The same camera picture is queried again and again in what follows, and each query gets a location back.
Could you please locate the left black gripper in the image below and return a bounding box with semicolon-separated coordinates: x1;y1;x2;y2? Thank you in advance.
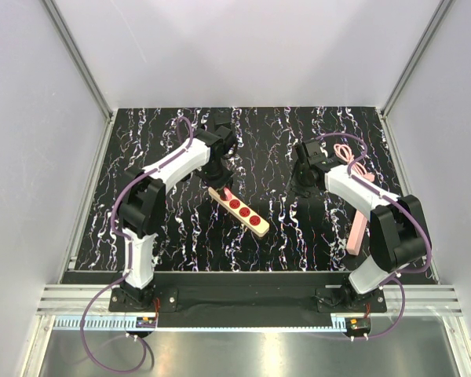
195;161;233;198

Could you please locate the beige red power strip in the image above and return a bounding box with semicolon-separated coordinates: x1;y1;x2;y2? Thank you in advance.
208;188;270;238

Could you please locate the pink square plug adapter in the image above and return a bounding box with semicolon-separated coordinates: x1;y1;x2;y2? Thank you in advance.
223;188;232;200

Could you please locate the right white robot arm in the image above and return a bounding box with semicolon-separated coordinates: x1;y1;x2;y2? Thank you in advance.
289;137;432;312

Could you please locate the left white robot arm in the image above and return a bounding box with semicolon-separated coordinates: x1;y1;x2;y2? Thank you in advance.
111;126;236;311

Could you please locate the black cube adapter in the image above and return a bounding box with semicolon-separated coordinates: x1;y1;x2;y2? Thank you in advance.
213;108;232;130

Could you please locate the pink power strip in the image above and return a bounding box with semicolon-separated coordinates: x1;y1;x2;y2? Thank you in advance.
346;211;367;256

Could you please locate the pink coiled cable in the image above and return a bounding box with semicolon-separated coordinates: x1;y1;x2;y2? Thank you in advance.
332;142;376;183

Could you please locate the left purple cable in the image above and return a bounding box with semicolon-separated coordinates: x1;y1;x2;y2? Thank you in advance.
79;115;205;374

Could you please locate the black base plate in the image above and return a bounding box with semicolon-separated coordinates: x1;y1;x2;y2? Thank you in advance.
109;272;387;330

